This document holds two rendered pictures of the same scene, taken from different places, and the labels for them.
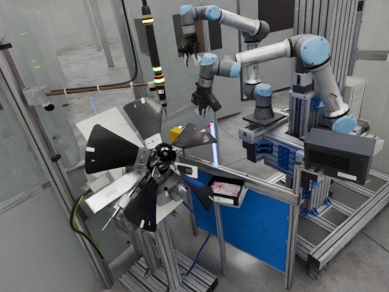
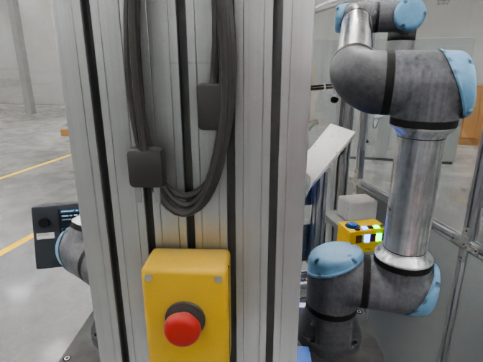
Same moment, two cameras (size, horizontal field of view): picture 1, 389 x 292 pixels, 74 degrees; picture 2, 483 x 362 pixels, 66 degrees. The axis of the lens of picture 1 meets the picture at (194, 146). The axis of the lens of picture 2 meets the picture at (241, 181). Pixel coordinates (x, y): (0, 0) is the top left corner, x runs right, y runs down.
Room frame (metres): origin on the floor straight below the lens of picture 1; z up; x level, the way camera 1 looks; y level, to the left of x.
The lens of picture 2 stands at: (2.00, -1.28, 1.66)
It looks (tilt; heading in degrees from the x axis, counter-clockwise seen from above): 17 degrees down; 123
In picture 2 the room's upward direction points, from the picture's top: straight up
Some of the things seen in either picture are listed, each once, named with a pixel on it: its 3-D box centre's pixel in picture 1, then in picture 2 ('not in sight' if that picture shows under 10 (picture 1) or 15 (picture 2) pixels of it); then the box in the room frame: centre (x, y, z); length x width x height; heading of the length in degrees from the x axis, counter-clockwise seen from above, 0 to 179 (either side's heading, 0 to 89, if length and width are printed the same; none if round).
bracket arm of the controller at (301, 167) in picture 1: (318, 171); not in sight; (1.02, -0.59, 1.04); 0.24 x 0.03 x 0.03; 46
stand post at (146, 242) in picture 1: (139, 222); (313, 271); (1.34, 0.45, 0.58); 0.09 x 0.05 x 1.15; 136
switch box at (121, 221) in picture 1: (123, 214); (309, 238); (1.27, 0.51, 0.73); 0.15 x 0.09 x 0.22; 46
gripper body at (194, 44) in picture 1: (191, 43); not in sight; (1.76, -0.08, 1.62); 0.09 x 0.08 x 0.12; 136
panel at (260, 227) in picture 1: (233, 216); not in sight; (1.39, -0.21, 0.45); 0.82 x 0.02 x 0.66; 46
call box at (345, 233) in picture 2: (182, 136); (361, 237); (1.66, 0.08, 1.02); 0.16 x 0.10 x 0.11; 46
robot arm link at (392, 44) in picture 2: (188, 29); (400, 49); (1.75, -0.07, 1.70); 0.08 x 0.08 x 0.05
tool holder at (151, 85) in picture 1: (159, 91); not in sight; (1.20, 0.12, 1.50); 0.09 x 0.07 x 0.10; 81
